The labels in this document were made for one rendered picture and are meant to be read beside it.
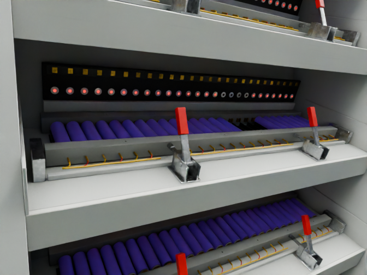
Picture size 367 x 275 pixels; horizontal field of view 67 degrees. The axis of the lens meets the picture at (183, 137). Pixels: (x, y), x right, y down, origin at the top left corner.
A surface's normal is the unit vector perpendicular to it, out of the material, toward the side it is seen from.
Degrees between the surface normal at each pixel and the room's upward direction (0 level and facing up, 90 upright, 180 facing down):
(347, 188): 90
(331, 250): 20
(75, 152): 110
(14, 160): 90
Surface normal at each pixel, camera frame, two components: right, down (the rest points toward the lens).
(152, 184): 0.18, -0.90
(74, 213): 0.47, 0.44
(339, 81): -0.86, 0.06
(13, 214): 0.51, 0.10
